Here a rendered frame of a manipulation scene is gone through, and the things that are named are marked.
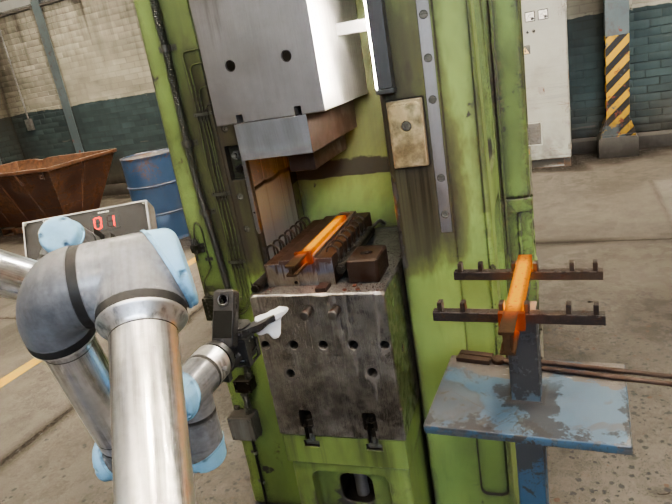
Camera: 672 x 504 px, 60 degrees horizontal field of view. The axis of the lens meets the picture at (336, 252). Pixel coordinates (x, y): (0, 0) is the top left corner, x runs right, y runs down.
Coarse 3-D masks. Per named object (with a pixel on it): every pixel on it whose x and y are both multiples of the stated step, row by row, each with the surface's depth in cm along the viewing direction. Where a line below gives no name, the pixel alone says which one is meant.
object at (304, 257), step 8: (336, 216) 185; (344, 216) 184; (328, 224) 178; (336, 224) 176; (320, 232) 171; (328, 232) 170; (312, 240) 164; (320, 240) 163; (304, 248) 159; (312, 248) 157; (296, 256) 152; (304, 256) 151; (288, 264) 147; (296, 264) 146; (304, 264) 152; (288, 272) 148; (296, 272) 147
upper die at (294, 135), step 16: (320, 112) 150; (336, 112) 163; (352, 112) 177; (240, 128) 147; (256, 128) 146; (272, 128) 145; (288, 128) 144; (304, 128) 142; (320, 128) 150; (336, 128) 162; (352, 128) 176; (240, 144) 149; (256, 144) 148; (272, 144) 146; (288, 144) 145; (304, 144) 144; (320, 144) 149
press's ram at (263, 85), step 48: (192, 0) 140; (240, 0) 136; (288, 0) 133; (336, 0) 152; (240, 48) 140; (288, 48) 137; (336, 48) 150; (240, 96) 144; (288, 96) 141; (336, 96) 148
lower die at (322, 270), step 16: (320, 224) 186; (368, 224) 187; (304, 240) 172; (288, 256) 160; (320, 256) 155; (336, 256) 156; (272, 272) 160; (304, 272) 157; (320, 272) 155; (336, 272) 156
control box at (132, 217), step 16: (112, 208) 160; (128, 208) 160; (144, 208) 160; (32, 224) 158; (96, 224) 158; (112, 224) 158; (128, 224) 159; (144, 224) 159; (32, 240) 157; (32, 256) 156
